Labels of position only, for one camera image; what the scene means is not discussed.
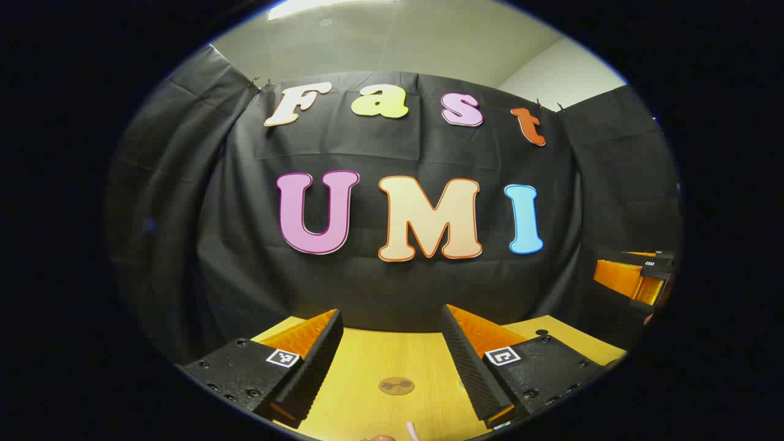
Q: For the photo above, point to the wooden desktop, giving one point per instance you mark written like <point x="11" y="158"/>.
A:
<point x="380" y="361"/>

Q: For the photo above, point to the pink toothbrush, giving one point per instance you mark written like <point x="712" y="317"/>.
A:
<point x="412" y="431"/>

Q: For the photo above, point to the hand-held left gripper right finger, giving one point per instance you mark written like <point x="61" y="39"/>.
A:
<point x="471" y="367"/>

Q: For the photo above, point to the round brown coaster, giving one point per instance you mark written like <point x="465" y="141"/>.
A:
<point x="396" y="386"/>

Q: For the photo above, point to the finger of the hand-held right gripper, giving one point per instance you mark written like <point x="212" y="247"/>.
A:
<point x="655" y="270"/>
<point x="664" y="256"/>

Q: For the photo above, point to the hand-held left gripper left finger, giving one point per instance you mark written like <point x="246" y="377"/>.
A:
<point x="312" y="367"/>

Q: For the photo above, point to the black backdrop cloth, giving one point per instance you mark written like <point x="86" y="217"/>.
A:
<point x="380" y="147"/>

